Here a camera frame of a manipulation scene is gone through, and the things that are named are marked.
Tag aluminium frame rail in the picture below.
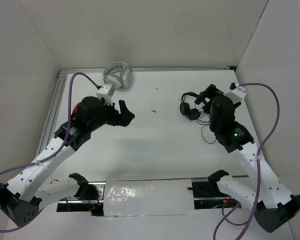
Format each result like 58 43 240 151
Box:
36 66 237 154

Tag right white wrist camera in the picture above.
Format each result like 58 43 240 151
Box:
224 82 247 108

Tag white headphones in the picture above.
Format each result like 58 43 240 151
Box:
102 62 133 89

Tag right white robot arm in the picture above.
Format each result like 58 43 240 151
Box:
195 83 300 233

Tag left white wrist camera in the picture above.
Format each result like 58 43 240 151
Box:
96 84 115 106

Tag black wired headphones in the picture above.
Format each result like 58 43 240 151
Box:
179 91 217 145

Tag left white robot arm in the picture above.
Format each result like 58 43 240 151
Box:
0 96 135 228

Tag white taped centre panel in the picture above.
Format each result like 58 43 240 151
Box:
103 179 195 217

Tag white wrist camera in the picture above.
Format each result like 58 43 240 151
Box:
96 84 115 106
224 82 247 108

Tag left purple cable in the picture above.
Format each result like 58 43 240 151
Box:
0 72 102 232

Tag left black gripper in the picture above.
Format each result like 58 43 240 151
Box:
88 97 135 132

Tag red headphones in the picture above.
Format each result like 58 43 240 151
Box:
71 103 79 121

